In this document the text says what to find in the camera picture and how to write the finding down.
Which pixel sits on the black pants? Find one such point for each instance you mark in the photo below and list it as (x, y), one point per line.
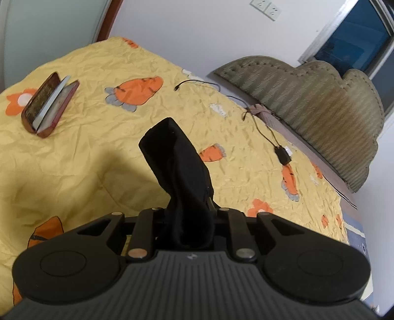
(178, 172)

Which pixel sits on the white wall socket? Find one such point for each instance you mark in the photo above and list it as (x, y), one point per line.
(259, 4)
(273, 11)

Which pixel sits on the olive upholstered headboard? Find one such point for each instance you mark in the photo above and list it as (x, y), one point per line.
(314, 107)

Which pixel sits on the window with grey frame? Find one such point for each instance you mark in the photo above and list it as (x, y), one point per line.
(354, 37)

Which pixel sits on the blue patterned cloth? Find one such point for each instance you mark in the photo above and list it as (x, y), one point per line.
(355, 237)

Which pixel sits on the brown striped cloth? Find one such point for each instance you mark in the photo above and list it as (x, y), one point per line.
(261, 112)

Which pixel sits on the pale blue flat sheet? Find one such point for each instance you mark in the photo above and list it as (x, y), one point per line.
(50, 103)

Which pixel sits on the frosted glass door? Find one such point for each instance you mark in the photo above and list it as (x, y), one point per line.
(46, 33)

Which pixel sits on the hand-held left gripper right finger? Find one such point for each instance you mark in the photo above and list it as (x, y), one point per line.
(238, 230)

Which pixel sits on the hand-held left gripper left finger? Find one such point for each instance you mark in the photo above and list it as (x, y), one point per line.
(144, 230)

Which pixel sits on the brown wooden door frame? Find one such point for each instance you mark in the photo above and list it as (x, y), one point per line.
(107, 21)

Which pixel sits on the red-brown open glasses case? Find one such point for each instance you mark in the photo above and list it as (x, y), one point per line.
(60, 110)

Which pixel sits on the yellow carrot print blanket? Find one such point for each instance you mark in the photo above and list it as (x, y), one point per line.
(101, 147)

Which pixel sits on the black charger adapter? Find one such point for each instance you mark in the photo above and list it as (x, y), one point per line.
(283, 156)

